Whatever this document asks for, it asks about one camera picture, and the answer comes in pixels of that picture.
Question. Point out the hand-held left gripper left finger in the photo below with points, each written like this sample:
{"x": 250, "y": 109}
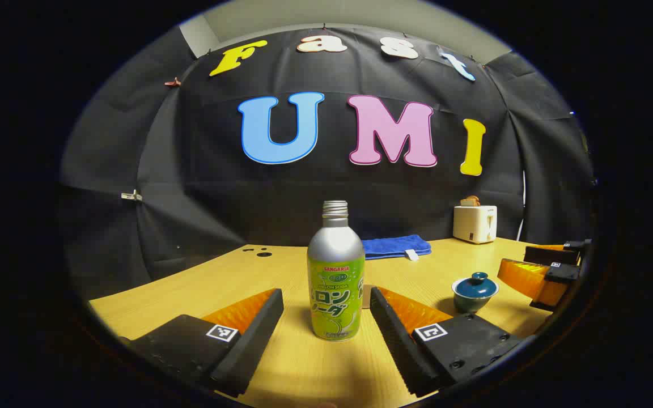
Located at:
{"x": 253, "y": 345}

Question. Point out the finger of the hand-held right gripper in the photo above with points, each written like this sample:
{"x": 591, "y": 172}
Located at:
{"x": 559, "y": 273}
{"x": 553, "y": 255}

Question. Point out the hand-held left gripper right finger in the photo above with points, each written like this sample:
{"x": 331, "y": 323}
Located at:
{"x": 397, "y": 345}

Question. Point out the brown round coaster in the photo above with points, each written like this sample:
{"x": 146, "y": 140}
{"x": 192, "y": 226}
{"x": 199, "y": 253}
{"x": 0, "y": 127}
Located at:
{"x": 367, "y": 296}

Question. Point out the teal teacup lid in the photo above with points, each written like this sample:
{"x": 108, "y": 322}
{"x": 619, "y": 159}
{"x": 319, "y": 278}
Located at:
{"x": 476, "y": 286}

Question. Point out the silver green water bottle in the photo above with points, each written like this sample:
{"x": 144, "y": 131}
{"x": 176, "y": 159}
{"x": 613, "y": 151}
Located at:
{"x": 335, "y": 249}

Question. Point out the white toaster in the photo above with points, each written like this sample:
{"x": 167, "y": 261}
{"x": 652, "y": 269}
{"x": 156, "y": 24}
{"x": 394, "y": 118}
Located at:
{"x": 474, "y": 224}

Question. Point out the bread slice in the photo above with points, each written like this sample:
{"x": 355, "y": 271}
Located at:
{"x": 470, "y": 201}

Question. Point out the blue folded towel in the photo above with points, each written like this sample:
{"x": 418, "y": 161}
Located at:
{"x": 394, "y": 246}

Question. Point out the black backdrop cloth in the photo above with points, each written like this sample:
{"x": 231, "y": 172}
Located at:
{"x": 190, "y": 198}

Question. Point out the silver clip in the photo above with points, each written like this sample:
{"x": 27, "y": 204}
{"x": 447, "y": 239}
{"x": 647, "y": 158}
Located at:
{"x": 131, "y": 196}

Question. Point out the red clip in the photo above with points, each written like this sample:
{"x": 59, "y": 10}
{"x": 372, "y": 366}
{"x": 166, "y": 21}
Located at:
{"x": 172, "y": 83}

